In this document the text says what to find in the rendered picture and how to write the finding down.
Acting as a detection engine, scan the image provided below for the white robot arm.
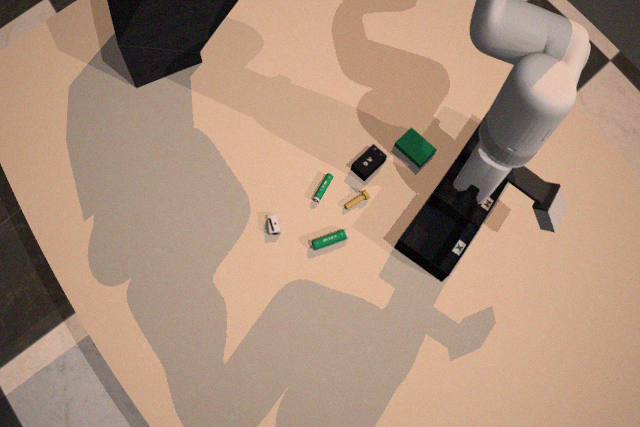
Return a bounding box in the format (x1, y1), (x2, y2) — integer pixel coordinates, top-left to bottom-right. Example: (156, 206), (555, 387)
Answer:
(470, 0), (591, 233)

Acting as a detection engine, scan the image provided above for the black rack of three bins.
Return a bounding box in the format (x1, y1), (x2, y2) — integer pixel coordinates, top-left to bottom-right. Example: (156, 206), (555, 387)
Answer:
(394, 115), (508, 282)

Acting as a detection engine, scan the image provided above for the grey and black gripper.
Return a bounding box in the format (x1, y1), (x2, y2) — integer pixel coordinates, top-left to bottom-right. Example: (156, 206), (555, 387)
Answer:
(453, 125), (528, 208)

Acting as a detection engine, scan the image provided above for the grey pencil sharpener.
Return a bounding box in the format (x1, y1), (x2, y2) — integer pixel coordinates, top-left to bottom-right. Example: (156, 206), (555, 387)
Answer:
(268, 215), (281, 235)

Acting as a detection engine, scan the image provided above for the brass hex bolt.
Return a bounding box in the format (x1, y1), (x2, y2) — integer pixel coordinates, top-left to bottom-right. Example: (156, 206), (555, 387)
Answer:
(346, 190), (370, 209)

